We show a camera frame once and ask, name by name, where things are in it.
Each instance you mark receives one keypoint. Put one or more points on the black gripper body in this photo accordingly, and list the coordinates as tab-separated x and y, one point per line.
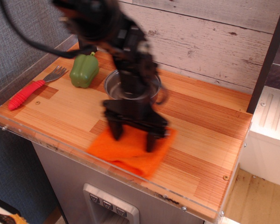
136	113

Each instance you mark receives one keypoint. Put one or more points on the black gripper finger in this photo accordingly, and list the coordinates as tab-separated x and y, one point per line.
151	138
116	129

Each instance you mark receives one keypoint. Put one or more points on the orange knitted cloth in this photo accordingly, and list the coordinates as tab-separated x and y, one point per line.
129	153

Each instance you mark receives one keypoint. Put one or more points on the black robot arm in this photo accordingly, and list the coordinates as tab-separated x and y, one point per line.
102	23

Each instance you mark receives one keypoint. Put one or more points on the yellow object at corner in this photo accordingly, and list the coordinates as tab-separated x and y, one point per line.
14	219

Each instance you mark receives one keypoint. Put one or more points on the stainless steel pot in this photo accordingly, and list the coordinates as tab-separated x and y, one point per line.
112	86

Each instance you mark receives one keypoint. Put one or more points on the clear acrylic table guard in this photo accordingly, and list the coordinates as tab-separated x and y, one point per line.
195	173

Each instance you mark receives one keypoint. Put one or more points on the green toy bell pepper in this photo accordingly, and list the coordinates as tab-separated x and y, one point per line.
84	70

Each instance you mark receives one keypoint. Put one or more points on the grey toy fridge cabinet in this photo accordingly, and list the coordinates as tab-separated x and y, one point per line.
68	176

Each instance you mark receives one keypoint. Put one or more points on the silver dispenser panel with buttons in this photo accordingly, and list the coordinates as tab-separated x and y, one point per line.
101	204

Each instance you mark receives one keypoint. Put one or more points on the white toy sink unit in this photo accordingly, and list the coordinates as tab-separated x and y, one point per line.
260	154

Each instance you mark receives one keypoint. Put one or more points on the fork with red handle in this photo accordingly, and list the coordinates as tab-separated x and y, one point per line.
19	98

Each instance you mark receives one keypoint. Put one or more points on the dark right post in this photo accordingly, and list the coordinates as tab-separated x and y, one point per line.
268	61

